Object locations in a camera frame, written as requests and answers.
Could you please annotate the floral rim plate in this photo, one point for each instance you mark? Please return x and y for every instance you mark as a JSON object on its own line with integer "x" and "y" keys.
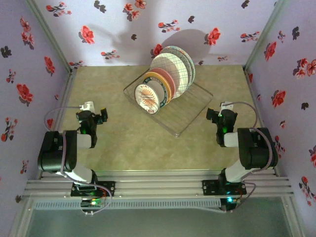
{"x": 193, "y": 70}

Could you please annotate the small orange sunburst plate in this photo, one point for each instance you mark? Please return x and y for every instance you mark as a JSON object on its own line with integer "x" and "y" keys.
{"x": 146, "y": 98}

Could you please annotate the pink plate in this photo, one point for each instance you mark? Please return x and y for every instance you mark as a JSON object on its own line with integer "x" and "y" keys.
{"x": 171, "y": 81}

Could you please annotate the green rim lettered plate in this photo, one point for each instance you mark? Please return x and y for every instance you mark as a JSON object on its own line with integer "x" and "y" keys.
{"x": 163, "y": 93}

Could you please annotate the white grid pattern plate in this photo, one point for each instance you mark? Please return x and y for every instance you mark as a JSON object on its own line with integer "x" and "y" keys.
{"x": 177, "y": 71}

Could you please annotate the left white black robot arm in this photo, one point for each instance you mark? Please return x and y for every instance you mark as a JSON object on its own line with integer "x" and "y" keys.
{"x": 51, "y": 153}

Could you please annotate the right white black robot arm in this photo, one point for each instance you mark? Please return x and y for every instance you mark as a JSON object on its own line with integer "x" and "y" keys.
{"x": 256, "y": 148}

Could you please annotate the right controller board green light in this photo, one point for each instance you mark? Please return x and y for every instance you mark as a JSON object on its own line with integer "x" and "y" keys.
{"x": 232, "y": 200}

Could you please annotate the controller board green light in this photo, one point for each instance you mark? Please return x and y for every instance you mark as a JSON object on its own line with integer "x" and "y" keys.
{"x": 232, "y": 200}
{"x": 92, "y": 203}

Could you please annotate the left controller board green light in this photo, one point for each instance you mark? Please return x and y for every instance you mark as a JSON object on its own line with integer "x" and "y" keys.
{"x": 92, "y": 203}

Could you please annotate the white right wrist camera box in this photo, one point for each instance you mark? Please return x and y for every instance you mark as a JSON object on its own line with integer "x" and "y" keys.
{"x": 227, "y": 106}

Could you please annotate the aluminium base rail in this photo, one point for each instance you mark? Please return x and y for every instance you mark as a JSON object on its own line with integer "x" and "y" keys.
{"x": 158, "y": 184}

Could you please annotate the aluminium enclosure corner post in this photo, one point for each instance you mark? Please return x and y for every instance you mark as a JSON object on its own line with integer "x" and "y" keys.
{"x": 268, "y": 27}
{"x": 47, "y": 27}

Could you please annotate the aluminium lower frame post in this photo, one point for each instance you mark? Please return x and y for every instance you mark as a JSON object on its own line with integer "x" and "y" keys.
{"x": 21, "y": 217}
{"x": 292, "y": 217}

